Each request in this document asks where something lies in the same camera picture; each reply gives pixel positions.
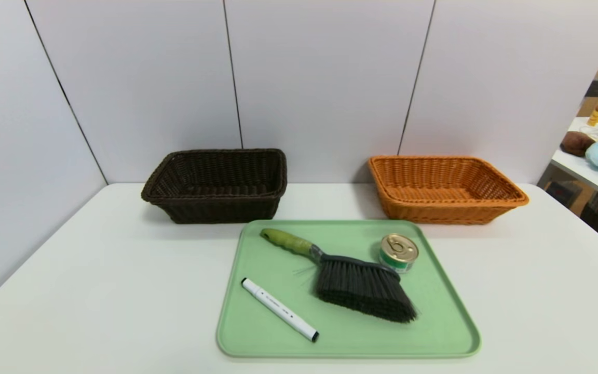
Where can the white marker pen black caps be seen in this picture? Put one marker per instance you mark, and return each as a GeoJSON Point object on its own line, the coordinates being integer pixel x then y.
{"type": "Point", "coordinates": [278, 309]}

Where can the dark brown wicker basket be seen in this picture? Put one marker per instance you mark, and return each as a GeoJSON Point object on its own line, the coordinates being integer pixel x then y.
{"type": "Point", "coordinates": [216, 208]}

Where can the orange wicker basket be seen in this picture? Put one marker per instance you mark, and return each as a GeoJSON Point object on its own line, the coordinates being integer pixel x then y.
{"type": "Point", "coordinates": [434, 210]}

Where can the gold lid tin can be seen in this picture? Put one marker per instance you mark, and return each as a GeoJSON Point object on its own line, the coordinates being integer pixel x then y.
{"type": "Point", "coordinates": [399, 248]}

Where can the light green plastic tray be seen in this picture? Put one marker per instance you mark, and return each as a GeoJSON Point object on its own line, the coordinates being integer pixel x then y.
{"type": "Point", "coordinates": [356, 337]}

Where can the brown round object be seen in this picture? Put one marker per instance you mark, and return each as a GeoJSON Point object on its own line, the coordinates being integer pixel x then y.
{"type": "Point", "coordinates": [576, 144]}

